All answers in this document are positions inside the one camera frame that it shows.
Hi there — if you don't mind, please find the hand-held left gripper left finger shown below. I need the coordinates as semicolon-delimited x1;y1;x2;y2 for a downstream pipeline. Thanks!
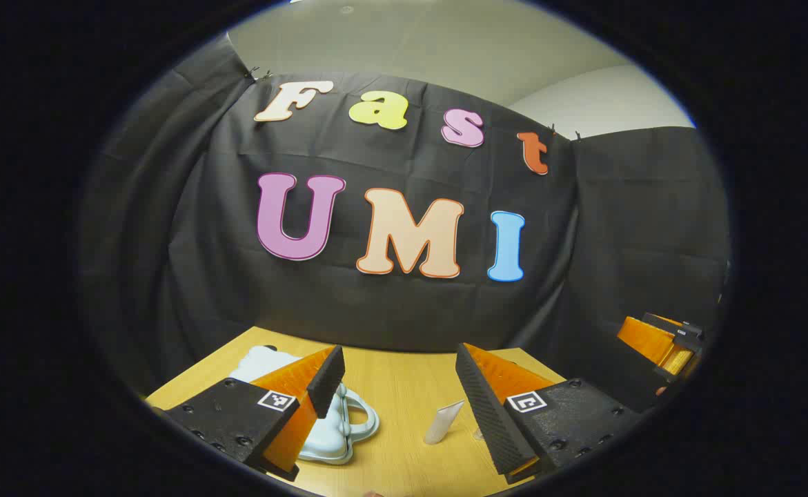
161;344;346;483

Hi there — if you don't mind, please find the black backdrop cloth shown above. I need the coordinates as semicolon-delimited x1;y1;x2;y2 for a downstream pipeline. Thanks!
78;38;732;415

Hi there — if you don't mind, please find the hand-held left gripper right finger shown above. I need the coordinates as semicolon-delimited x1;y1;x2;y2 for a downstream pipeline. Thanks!
455;342;645;485

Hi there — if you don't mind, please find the light blue suitcase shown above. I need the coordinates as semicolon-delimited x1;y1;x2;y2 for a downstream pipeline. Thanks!
228;345;381;465

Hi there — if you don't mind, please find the white skin care tube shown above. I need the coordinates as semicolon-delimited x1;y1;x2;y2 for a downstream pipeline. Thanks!
423;399;465;445

